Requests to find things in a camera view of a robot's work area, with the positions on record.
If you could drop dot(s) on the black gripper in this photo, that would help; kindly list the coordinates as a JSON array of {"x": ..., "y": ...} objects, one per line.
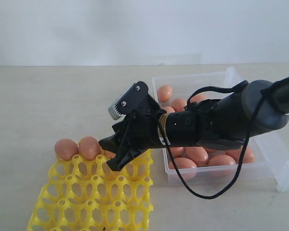
[{"x": 148, "y": 126}]

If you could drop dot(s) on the yellow plastic egg tray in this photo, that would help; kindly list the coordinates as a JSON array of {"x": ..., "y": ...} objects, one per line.
[{"x": 85, "y": 195}]

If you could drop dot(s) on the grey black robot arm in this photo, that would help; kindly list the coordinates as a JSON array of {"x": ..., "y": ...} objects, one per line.
[{"x": 249, "y": 109}]

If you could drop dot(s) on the brown egg left edge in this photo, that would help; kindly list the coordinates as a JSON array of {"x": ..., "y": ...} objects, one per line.
[{"x": 168, "y": 109}]

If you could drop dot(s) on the clear plastic container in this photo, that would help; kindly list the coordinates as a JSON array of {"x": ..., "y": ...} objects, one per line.
[{"x": 271, "y": 154}]

